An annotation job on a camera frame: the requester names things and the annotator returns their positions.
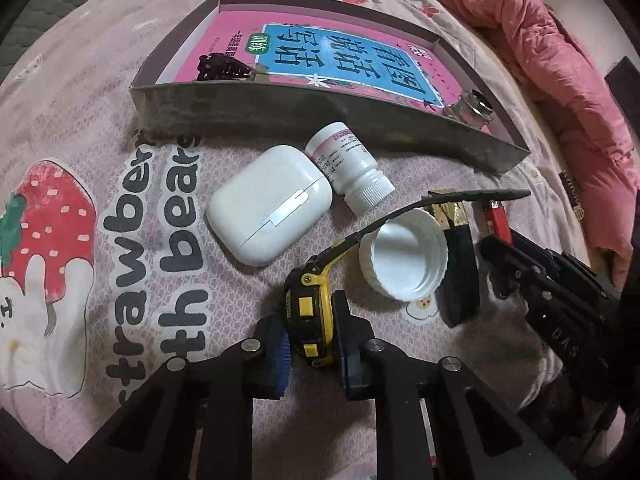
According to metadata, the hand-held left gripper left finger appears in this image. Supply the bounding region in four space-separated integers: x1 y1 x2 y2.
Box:
57 317 291 480

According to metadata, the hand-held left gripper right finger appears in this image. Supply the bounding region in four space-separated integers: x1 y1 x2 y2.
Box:
330 290 576 480

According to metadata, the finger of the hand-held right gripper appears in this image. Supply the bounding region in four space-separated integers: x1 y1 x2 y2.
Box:
509 230 601 286
477 236 547 311

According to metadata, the black gold lipstick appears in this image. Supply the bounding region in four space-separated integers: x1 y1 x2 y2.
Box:
430 189 482 328

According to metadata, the red black battery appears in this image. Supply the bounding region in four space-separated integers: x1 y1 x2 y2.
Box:
484 200 512 242

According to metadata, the black yellow wrist watch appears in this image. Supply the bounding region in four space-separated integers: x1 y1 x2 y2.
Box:
284 187 532 368

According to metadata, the white plastic lid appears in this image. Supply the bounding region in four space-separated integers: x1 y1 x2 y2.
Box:
358 207 449 302

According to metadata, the white earbuds case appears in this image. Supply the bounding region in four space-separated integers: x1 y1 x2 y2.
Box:
206 145 334 267

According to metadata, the white pill bottle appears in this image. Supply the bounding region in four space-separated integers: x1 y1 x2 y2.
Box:
305 122 396 213

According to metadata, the grey cardboard box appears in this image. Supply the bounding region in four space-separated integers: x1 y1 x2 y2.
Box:
131 0 531 176

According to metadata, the small metal glass jar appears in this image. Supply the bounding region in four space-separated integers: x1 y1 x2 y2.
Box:
444 88 496 128

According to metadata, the pink quilt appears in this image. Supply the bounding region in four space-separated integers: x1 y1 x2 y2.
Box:
434 0 640 263

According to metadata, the black flat screen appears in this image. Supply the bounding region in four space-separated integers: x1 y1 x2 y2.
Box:
603 55 640 111

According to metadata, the pink strawberry printed blanket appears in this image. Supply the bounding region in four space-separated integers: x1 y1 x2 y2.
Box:
0 0 601 466

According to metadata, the pink blue book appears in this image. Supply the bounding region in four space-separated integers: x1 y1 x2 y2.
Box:
172 10 503 136

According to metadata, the dark hair claw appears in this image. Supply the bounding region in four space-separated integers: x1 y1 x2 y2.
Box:
196 52 255 82

